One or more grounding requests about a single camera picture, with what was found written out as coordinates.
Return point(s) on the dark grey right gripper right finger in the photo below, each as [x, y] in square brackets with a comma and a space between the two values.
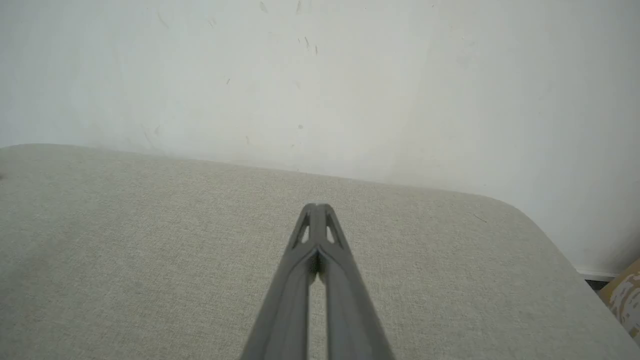
[350, 310]

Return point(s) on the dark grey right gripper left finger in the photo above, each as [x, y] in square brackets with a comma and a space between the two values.
[285, 310]

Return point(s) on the light grey fabric sofa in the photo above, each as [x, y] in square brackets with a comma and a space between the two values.
[150, 260]

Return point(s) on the brown printed cardboard box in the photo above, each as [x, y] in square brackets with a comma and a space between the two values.
[626, 300]

